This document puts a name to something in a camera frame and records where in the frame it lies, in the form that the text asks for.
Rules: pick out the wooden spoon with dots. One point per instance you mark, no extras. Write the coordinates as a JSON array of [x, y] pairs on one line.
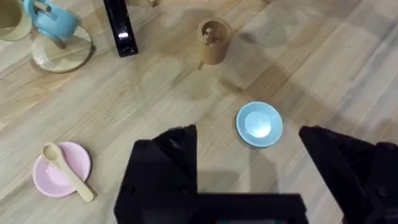
[[66, 172]]

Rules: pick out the wooden cup stand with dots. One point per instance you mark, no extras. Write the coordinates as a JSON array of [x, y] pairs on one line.
[[62, 51]]

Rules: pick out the beige cup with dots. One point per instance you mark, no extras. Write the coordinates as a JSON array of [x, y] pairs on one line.
[[12, 20]]

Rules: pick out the blue cup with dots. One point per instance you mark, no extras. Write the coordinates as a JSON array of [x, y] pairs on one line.
[[53, 20]]

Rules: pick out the pink plate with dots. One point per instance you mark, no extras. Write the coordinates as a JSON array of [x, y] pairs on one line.
[[56, 172]]

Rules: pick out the blue plate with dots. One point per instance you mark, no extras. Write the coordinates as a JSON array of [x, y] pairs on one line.
[[259, 124]]

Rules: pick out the wooden cylindrical container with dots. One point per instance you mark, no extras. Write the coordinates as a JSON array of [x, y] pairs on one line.
[[212, 42]]

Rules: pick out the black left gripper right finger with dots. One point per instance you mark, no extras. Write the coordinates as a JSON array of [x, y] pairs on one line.
[[351, 168]]

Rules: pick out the glossy black upright bar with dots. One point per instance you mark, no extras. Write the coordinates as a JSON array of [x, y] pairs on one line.
[[120, 28]]

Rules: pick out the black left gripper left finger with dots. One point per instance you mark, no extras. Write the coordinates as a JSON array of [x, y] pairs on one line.
[[161, 174]]

